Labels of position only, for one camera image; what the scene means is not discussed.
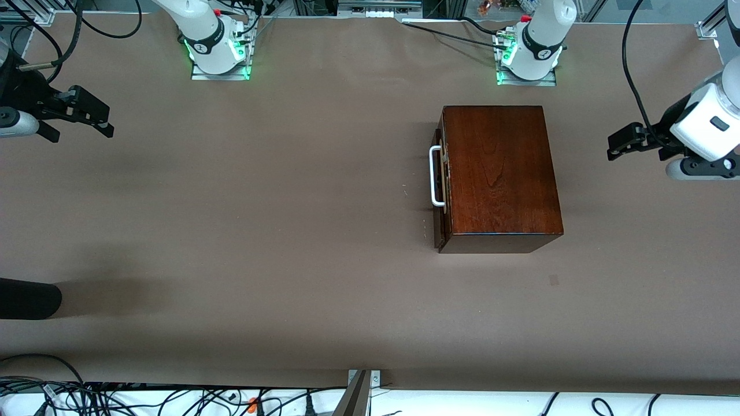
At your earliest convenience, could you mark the wooden drawer with white handle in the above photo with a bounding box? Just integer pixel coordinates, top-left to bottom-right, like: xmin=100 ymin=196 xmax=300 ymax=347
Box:
xmin=430 ymin=128 xmax=450 ymax=250

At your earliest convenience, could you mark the dark brown wooden cabinet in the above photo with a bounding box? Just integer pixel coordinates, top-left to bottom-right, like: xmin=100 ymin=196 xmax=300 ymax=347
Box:
xmin=438 ymin=105 xmax=564 ymax=254

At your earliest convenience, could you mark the black fabric covered cylinder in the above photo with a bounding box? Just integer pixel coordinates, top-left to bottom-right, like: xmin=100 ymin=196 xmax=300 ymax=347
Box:
xmin=0 ymin=277 xmax=63 ymax=320

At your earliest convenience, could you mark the brown table cover mat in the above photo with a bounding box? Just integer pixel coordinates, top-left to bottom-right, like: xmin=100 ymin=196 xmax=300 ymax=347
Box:
xmin=0 ymin=12 xmax=740 ymax=389

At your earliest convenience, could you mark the dark slanted pole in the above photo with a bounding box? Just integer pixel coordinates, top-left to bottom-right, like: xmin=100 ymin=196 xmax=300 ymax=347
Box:
xmin=334 ymin=370 xmax=372 ymax=416

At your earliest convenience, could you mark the black cable with grey connector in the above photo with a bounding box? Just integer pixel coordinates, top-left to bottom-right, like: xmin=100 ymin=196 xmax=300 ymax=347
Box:
xmin=17 ymin=0 xmax=87 ymax=71

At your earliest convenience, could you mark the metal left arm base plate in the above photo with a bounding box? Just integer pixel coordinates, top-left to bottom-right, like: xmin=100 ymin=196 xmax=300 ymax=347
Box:
xmin=496 ymin=64 xmax=557 ymax=87

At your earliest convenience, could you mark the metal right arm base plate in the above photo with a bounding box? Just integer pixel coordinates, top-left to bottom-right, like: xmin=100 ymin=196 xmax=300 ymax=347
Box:
xmin=191 ymin=55 xmax=251 ymax=81

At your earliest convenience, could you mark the silver metal frame bar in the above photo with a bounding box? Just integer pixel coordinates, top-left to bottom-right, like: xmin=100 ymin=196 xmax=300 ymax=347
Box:
xmin=337 ymin=0 xmax=424 ymax=13

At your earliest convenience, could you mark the silver metal bracket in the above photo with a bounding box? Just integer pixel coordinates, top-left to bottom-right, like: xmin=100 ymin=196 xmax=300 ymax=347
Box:
xmin=347 ymin=370 xmax=382 ymax=416

